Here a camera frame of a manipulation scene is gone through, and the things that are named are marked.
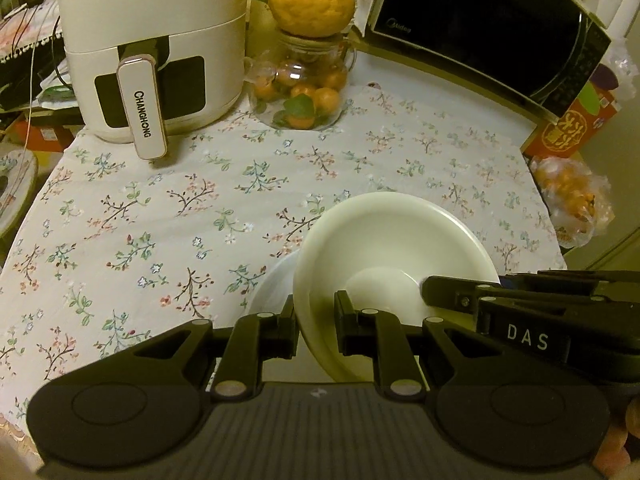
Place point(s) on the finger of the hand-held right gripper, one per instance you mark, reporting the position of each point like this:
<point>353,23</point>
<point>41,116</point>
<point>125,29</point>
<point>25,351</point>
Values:
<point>575,285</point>
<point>455,295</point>

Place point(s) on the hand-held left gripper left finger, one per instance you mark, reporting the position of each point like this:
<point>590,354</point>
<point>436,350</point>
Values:
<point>287,332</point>

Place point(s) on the red carton box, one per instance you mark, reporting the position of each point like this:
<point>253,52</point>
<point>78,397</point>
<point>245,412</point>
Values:
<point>565,132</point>

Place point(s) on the white air fryer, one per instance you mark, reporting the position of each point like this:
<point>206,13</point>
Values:
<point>150,20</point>

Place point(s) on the person's right hand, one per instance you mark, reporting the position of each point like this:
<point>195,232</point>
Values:
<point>615,452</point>

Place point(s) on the glass jar of small oranges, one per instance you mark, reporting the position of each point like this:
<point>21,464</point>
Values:
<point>305,85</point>

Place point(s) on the clear plastic bag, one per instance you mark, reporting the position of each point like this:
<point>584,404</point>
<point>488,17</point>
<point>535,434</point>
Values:
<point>625,65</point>

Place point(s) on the plastic bag of oranges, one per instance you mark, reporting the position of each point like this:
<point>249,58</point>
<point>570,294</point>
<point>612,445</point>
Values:
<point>570,195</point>

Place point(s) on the lace trimmed cloth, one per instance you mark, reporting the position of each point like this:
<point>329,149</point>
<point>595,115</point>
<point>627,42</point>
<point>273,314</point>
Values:
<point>30,25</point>

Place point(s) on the floral tablecloth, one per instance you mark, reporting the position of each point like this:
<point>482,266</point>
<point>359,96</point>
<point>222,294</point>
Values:
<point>150,210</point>

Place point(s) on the white bowl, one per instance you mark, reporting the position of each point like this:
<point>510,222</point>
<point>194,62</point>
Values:
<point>390,240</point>

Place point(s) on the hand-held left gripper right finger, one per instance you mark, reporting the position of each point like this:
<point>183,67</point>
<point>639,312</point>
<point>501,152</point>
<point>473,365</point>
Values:
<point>345,327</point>

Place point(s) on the black microwave oven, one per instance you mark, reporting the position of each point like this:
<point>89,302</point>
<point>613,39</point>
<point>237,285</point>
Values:
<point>475,15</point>

